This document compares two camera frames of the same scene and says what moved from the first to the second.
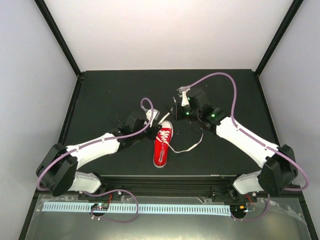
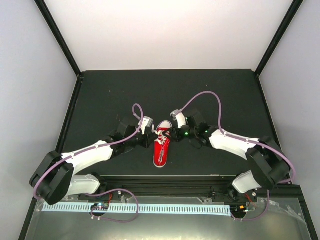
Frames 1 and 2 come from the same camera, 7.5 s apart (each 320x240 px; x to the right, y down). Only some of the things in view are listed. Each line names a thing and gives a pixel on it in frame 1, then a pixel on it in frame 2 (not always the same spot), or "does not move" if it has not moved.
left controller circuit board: (100, 206) does not move
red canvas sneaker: (161, 144) does not move
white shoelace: (182, 151) → (162, 139)
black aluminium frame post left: (43, 7) does not move
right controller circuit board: (238, 208) does not move
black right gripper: (179, 116) → (175, 133)
